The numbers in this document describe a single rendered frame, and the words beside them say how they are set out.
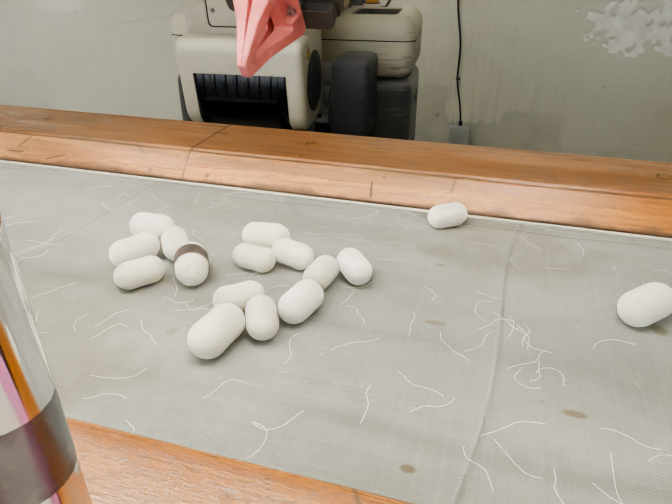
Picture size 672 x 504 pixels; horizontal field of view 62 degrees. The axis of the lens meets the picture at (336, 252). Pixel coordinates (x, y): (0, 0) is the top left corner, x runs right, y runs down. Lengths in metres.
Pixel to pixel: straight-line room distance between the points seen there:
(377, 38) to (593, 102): 1.40
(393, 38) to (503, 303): 0.92
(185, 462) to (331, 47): 1.09
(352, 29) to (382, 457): 1.06
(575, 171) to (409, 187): 0.14
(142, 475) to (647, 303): 0.28
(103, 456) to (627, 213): 0.40
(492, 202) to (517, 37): 1.93
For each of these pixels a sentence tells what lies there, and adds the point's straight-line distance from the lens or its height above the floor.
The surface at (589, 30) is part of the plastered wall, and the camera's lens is 2.42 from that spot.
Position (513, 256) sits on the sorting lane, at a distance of 0.42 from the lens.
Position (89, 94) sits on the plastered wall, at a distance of 2.94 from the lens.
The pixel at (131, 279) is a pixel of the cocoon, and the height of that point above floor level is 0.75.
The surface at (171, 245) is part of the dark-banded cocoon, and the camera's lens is 0.40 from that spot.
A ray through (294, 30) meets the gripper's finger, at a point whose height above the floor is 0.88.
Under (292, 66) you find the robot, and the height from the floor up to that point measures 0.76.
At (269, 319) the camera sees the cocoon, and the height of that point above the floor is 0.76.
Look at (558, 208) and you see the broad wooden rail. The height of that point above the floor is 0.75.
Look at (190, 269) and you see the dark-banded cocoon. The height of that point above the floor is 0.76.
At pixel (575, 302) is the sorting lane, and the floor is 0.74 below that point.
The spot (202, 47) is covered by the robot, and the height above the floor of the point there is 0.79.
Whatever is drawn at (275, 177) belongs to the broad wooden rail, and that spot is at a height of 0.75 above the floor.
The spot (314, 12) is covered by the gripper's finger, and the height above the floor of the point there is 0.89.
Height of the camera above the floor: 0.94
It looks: 29 degrees down
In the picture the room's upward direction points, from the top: straight up
